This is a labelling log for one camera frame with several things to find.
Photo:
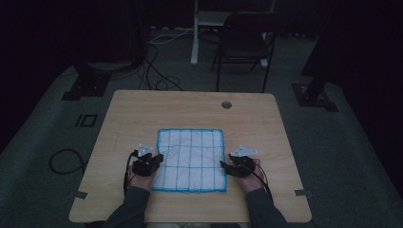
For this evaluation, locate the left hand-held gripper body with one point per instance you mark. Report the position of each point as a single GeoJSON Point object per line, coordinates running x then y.
{"type": "Point", "coordinates": [144, 166]}

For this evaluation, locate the person's right hand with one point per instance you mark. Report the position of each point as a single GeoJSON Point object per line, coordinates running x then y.
{"type": "Point", "coordinates": [253, 180]}

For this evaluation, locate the black floor tape marking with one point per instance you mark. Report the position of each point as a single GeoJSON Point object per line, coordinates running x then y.
{"type": "Point", "coordinates": [77, 120]}

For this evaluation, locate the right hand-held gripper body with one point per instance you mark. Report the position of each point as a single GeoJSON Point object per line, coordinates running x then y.
{"type": "Point", "coordinates": [242, 166]}

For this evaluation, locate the grey tape strip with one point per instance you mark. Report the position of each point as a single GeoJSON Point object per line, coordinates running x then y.
{"type": "Point", "coordinates": [303, 193]}
{"type": "Point", "coordinates": [79, 194]}

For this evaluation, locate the black folding chair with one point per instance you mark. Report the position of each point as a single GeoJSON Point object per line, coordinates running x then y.
{"type": "Point", "coordinates": [244, 41]}

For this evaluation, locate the white cloth with blue grid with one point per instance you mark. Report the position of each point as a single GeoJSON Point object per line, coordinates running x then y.
{"type": "Point", "coordinates": [190, 164]}

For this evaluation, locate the black stand with base plate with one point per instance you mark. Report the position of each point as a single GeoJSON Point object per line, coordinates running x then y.
{"type": "Point", "coordinates": [87, 85]}
{"type": "Point", "coordinates": [313, 91]}

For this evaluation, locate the person's left hand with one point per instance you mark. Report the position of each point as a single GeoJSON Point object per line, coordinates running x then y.
{"type": "Point", "coordinates": [142, 182]}

